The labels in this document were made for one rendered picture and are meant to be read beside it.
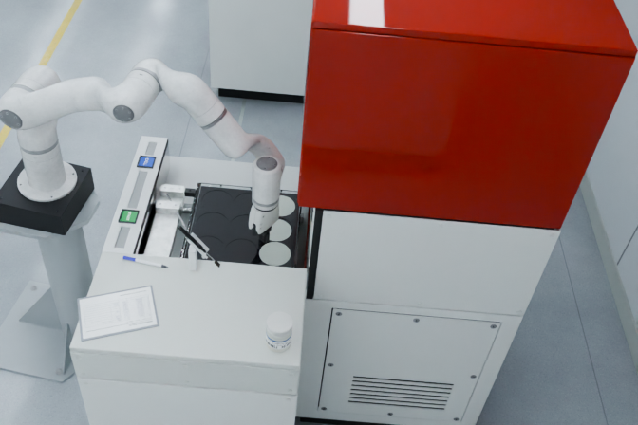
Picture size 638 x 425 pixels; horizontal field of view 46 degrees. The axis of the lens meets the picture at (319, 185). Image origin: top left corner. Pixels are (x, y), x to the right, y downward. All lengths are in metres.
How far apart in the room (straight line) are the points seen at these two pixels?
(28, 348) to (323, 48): 2.06
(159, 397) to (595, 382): 1.95
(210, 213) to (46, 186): 0.54
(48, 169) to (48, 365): 1.03
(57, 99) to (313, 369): 1.26
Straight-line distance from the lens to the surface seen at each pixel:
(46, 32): 5.16
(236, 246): 2.40
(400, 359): 2.64
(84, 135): 4.28
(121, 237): 2.38
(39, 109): 2.31
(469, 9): 1.84
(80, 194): 2.64
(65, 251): 2.80
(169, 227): 2.50
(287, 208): 2.52
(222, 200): 2.55
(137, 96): 2.10
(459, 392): 2.83
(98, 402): 2.36
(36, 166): 2.53
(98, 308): 2.20
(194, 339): 2.11
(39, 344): 3.35
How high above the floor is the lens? 2.70
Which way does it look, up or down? 43 degrees down
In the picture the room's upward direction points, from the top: 6 degrees clockwise
